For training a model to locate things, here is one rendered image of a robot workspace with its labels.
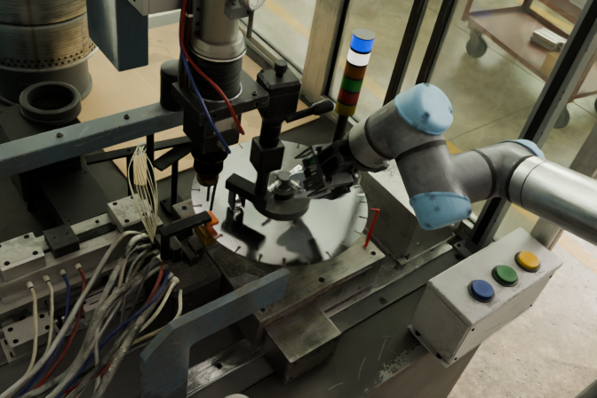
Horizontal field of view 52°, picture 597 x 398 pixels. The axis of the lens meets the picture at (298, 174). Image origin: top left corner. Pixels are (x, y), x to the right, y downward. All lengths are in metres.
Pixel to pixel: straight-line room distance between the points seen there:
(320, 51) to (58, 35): 0.65
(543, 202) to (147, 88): 1.16
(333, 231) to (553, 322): 1.51
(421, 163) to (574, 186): 0.19
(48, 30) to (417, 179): 0.93
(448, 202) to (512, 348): 1.54
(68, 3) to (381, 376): 1.01
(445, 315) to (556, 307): 1.41
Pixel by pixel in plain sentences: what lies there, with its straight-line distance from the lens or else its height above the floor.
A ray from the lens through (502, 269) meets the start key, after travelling 1.23.
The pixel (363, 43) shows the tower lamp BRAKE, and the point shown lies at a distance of 1.25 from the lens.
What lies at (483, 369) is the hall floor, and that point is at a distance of 2.25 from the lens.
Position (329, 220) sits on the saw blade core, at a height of 0.95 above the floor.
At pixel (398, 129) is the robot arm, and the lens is 0.86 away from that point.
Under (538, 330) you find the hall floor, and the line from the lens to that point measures 2.45.
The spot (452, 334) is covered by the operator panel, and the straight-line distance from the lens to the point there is 1.19.
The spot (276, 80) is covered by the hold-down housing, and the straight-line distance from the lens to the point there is 0.90.
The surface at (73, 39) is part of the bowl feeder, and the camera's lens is 1.52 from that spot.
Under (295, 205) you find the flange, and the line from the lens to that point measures 1.12.
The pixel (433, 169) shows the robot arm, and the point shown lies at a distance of 0.84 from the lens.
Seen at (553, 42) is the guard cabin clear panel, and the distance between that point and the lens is 1.23.
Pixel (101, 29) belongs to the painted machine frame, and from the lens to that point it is 0.98.
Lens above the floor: 1.74
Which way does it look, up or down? 41 degrees down
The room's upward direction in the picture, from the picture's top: 12 degrees clockwise
